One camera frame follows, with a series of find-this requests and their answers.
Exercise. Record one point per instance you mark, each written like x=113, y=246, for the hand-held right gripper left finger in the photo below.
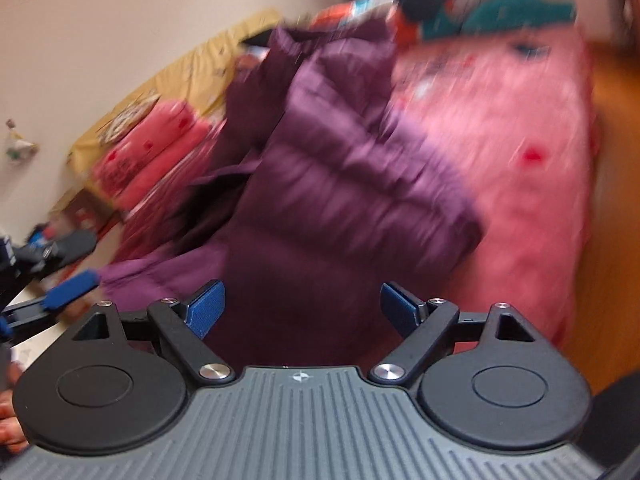
x=207, y=307

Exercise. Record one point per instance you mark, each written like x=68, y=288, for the purple down jacket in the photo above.
x=325, y=185

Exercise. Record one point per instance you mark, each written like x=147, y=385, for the plain pink pillow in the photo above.
x=167, y=172

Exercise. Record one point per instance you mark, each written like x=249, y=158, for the pink bed with yellow headboard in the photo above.
x=525, y=210

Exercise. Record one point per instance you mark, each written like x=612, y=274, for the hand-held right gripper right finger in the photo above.
x=397, y=307

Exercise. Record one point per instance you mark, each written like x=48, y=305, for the person's left hand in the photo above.
x=9, y=422

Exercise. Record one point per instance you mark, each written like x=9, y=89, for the pink pillow with heart print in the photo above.
x=145, y=132

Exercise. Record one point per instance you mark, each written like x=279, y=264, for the patterned beige cushion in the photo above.
x=125, y=117

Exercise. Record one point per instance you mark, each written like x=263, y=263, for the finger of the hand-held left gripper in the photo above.
x=70, y=287
x=65, y=247

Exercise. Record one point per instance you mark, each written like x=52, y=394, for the orange and teal cartoon quilt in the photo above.
x=500, y=10

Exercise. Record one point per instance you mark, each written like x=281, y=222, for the small wall ornament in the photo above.
x=17, y=145

